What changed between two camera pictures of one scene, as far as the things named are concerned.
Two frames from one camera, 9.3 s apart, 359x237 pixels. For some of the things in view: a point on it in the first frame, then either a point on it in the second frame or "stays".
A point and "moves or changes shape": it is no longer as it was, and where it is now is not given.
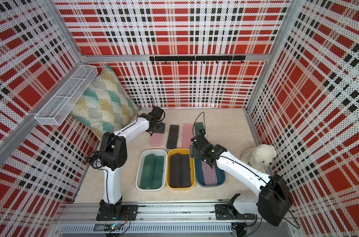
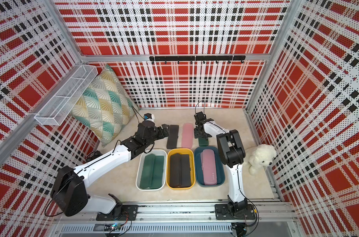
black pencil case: [175, 170] stays
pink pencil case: [209, 174] stays
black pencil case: [173, 137] stays
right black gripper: [194, 152] -> [197, 134]
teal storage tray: [220, 175] stays
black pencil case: [185, 173] stays
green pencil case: [148, 171] stays
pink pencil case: [156, 139] moves or changes shape
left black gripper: [161, 129] -> [166, 132]
